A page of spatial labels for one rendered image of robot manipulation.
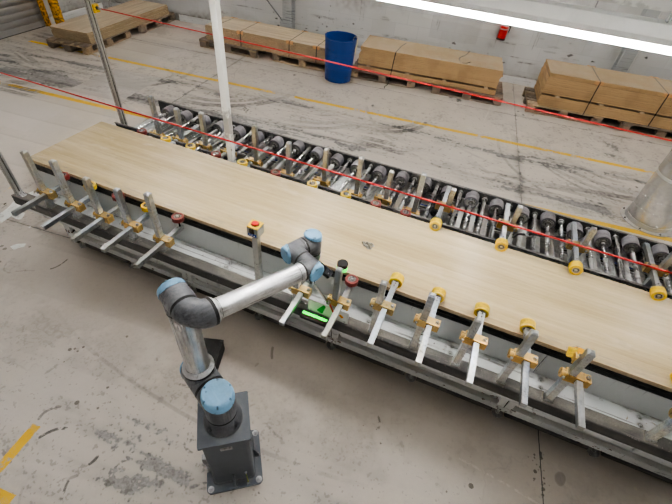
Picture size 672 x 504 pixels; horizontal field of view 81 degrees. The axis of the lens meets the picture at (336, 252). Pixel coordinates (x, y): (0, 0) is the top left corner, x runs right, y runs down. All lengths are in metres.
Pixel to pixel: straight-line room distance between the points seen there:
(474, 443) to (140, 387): 2.28
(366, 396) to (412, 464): 0.51
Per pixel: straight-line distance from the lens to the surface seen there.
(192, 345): 1.86
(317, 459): 2.79
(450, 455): 2.96
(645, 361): 2.74
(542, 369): 2.67
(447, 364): 2.40
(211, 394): 2.01
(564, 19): 1.73
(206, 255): 2.94
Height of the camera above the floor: 2.64
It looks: 43 degrees down
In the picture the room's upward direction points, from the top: 7 degrees clockwise
